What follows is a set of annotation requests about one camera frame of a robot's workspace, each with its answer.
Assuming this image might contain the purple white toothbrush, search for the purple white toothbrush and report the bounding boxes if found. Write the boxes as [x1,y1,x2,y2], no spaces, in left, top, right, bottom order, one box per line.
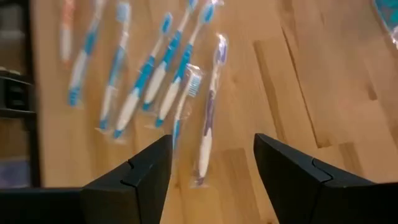
[189,32,231,189]

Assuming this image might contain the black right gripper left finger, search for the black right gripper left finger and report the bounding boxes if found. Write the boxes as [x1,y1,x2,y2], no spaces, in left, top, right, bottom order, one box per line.
[81,134,173,224]

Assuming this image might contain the wrapped orange white toothbrush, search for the wrapped orange white toothbrush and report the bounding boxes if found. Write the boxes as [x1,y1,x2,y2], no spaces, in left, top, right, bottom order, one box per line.
[58,0,77,69]

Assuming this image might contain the black aluminium table frame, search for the black aluminium table frame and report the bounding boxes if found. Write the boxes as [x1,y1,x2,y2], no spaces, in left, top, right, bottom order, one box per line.
[0,0,43,189]

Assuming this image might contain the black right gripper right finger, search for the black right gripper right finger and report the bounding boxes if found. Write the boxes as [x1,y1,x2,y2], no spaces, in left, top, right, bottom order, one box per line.
[254,133,377,224]

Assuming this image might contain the small teal mouthwash bottle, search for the small teal mouthwash bottle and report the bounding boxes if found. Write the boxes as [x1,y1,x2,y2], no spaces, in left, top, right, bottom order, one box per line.
[373,0,398,32]

